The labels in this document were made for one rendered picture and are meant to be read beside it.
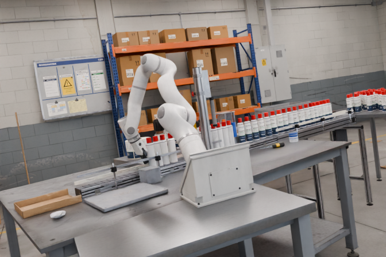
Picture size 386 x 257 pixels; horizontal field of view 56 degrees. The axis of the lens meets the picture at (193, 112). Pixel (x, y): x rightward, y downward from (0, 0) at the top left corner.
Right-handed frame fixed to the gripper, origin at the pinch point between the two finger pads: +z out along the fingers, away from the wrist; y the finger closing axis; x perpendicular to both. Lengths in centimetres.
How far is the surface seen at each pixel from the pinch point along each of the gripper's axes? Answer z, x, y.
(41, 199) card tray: -13, 63, 13
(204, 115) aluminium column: -8.0, -45.8, -16.8
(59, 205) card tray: -11, 60, -13
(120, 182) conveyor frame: 0.9, 22.4, -4.5
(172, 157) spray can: 8.7, -17.5, -2.0
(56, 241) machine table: -15, 74, -63
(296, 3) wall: 9, -646, 335
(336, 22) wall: 96, -736, 312
